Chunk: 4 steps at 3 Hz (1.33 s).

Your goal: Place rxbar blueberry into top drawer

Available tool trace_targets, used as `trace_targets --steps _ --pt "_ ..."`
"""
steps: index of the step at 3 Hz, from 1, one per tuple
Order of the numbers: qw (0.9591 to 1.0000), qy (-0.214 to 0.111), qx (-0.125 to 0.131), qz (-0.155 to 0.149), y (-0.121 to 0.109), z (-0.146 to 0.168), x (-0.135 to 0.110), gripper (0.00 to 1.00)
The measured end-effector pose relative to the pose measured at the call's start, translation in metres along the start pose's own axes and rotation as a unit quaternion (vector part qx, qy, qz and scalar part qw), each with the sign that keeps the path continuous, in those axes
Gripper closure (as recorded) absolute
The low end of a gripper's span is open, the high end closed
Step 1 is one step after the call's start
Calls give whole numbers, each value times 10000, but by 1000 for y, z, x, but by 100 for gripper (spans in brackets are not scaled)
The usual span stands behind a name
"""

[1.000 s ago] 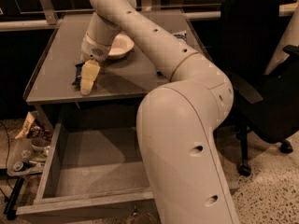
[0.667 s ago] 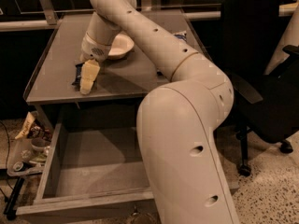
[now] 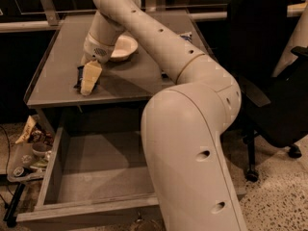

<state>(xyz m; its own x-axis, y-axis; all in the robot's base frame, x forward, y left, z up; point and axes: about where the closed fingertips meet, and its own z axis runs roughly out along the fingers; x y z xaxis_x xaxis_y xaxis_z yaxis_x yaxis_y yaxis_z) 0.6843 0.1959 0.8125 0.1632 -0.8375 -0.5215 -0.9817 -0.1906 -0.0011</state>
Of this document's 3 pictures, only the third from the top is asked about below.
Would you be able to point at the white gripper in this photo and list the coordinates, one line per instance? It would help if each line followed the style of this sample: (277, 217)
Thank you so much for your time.
(96, 52)

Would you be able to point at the blue rxbar blueberry bar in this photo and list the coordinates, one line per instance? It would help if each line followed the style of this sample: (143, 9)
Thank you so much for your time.
(80, 70)

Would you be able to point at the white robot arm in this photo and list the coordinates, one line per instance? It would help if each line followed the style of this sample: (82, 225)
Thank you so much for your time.
(181, 125)

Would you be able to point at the open grey top drawer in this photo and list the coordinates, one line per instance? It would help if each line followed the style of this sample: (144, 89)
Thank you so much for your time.
(93, 180)

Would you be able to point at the grey cabinet table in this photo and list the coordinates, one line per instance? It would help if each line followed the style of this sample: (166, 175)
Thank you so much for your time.
(116, 103)

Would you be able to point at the white paper bowl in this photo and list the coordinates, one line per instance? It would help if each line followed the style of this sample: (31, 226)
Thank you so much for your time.
(125, 46)

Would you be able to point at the blue white chip bag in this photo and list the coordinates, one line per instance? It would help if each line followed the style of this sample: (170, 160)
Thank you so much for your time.
(187, 36)

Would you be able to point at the clear bin of snacks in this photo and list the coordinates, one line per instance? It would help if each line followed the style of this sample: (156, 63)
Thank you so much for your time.
(32, 152)

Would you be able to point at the black stand leg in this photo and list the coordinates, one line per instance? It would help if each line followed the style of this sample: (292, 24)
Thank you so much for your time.
(9, 217)

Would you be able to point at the black office chair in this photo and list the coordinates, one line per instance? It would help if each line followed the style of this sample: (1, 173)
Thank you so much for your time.
(275, 104)

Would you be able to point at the metal drawer handle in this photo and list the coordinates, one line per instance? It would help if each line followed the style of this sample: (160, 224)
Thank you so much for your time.
(142, 224)

